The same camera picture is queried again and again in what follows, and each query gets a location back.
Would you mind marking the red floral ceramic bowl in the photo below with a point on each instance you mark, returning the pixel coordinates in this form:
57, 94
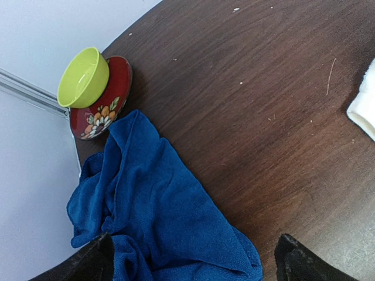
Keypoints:
88, 123

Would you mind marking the white towel with blue emblem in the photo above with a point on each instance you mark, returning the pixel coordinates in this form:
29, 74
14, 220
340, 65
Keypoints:
361, 109

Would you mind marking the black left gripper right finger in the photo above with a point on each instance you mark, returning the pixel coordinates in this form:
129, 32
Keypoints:
295, 261

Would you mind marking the left aluminium frame post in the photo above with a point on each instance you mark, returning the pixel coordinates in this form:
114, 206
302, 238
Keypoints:
19, 88

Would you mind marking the blue microfiber towel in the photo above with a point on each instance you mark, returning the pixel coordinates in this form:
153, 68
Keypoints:
163, 224

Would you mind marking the lime green plastic bowl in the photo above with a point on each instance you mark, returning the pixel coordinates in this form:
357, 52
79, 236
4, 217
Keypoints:
84, 79

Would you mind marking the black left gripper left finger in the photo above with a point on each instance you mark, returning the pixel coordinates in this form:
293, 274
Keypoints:
94, 261

